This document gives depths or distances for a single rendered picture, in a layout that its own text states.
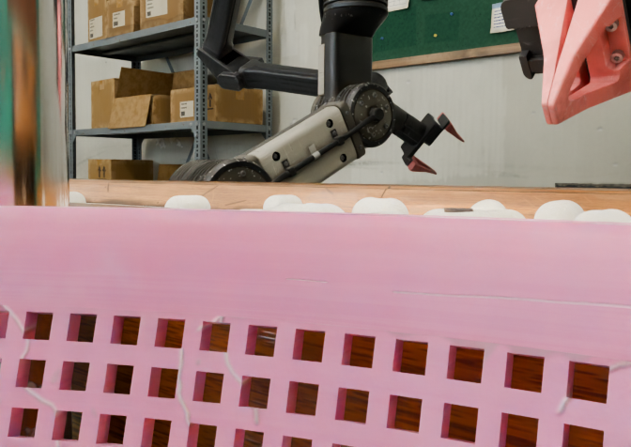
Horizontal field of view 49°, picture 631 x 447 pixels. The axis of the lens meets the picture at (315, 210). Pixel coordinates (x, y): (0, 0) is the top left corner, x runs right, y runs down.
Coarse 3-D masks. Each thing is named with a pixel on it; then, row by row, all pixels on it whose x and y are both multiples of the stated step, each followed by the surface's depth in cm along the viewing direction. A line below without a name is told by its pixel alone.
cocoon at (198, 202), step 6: (174, 198) 46; (180, 198) 46; (186, 198) 47; (192, 198) 47; (198, 198) 47; (204, 198) 47; (168, 204) 46; (174, 204) 46; (180, 204) 46; (186, 204) 46; (192, 204) 47; (198, 204) 47; (204, 204) 47
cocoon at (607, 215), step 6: (594, 210) 28; (600, 210) 28; (606, 210) 28; (612, 210) 28; (618, 210) 29; (582, 216) 28; (588, 216) 27; (594, 216) 27; (600, 216) 27; (606, 216) 27; (612, 216) 27; (618, 216) 28; (624, 216) 28; (618, 222) 27; (624, 222) 28; (630, 222) 28
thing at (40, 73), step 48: (0, 0) 9; (48, 0) 10; (0, 48) 9; (48, 48) 10; (0, 96) 9; (48, 96) 10; (0, 144) 9; (48, 144) 10; (0, 192) 9; (48, 192) 10; (0, 336) 9; (48, 336) 10
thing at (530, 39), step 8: (520, 32) 46; (528, 32) 46; (536, 32) 45; (520, 40) 46; (528, 40) 46; (536, 40) 46; (528, 48) 46; (536, 48) 46; (520, 56) 46; (528, 56) 46; (536, 56) 46; (520, 64) 47; (528, 64) 46; (536, 64) 46; (528, 72) 47; (536, 72) 47
